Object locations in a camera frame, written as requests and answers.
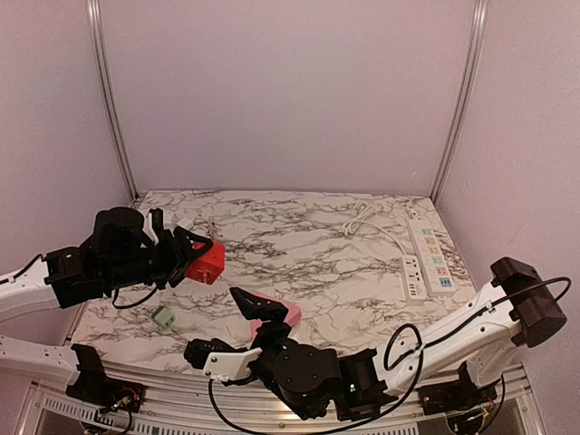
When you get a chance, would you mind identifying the white short power strip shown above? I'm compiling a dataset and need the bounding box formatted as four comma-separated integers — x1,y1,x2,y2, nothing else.
401,255,427,305

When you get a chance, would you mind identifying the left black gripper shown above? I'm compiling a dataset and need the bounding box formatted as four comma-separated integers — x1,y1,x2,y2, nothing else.
104,227,213,292

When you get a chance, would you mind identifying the red cube socket adapter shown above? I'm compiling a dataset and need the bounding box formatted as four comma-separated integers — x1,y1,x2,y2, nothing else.
185,242,226,285

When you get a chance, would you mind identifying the aluminium corner post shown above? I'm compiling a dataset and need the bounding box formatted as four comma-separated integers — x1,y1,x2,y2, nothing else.
86,0,140,204
430,0,488,205

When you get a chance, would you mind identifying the pink triangular power strip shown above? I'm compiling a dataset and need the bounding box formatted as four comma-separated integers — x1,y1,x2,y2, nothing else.
250,292,302,340

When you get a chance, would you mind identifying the left aluminium corner post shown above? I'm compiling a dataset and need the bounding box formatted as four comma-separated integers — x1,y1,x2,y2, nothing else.
86,0,140,204

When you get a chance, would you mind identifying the white multicolour power strip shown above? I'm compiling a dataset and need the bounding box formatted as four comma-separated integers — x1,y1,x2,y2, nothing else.
407,219,456,297

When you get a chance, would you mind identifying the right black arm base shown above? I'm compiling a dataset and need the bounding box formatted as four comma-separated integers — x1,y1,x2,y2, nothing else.
418,362,499,415

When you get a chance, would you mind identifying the white coiled power cord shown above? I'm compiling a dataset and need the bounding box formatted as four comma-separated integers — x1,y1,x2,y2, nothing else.
340,202,409,255

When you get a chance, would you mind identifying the aluminium front table rail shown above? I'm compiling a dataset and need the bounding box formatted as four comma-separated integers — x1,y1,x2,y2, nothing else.
53,362,534,435

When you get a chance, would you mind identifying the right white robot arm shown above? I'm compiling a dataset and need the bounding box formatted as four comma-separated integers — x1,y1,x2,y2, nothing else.
227,256,567,421

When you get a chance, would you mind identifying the right aluminium corner post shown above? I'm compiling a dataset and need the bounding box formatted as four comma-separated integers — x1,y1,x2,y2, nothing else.
430,0,488,205

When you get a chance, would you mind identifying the light green cube charger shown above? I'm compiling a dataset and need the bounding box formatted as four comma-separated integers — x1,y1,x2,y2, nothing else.
151,305,176,330

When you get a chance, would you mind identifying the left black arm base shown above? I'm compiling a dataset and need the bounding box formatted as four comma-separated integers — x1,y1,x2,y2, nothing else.
65,344,145,413

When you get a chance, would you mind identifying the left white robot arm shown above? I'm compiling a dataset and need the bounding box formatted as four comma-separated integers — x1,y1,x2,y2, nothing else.
1,207,213,403

